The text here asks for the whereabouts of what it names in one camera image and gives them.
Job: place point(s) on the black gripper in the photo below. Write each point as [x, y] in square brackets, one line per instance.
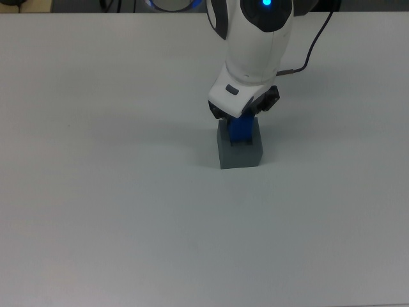
[265, 99]

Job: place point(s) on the blue block with knob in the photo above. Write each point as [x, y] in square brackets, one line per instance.
[243, 129]

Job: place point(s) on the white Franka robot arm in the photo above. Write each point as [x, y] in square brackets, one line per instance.
[255, 48]

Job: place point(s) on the grey hollow cuboid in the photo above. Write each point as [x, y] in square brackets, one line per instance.
[239, 156]

